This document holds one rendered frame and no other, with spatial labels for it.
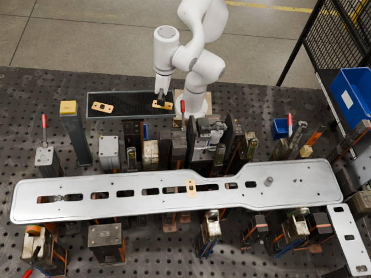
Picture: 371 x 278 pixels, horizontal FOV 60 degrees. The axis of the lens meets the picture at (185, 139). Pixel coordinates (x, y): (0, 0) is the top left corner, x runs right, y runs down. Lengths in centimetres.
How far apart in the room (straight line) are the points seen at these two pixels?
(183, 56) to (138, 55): 221
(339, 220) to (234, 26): 270
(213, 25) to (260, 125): 78
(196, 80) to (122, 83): 61
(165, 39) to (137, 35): 243
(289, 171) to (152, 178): 62
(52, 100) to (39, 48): 147
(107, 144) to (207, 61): 60
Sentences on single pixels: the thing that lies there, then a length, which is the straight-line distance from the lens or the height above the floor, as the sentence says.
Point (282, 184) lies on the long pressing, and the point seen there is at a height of 100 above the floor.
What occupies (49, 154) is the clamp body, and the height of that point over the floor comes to 106.
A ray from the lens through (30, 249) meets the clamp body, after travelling 129.
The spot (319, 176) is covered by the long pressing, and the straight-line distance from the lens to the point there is 158.
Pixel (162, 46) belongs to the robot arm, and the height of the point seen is 152.
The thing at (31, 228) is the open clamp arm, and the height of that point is 111.
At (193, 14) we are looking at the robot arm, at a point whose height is 157.
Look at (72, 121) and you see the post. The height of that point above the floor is 110.
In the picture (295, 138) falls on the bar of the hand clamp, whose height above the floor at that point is 112.
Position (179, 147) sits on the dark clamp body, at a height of 108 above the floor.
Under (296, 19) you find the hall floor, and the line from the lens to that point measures 418.
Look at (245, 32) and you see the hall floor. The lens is 375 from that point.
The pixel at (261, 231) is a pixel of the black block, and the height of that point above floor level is 99.
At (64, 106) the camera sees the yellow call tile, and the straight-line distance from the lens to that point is 142.
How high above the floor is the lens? 225
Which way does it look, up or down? 57 degrees down
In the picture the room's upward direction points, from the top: 11 degrees clockwise
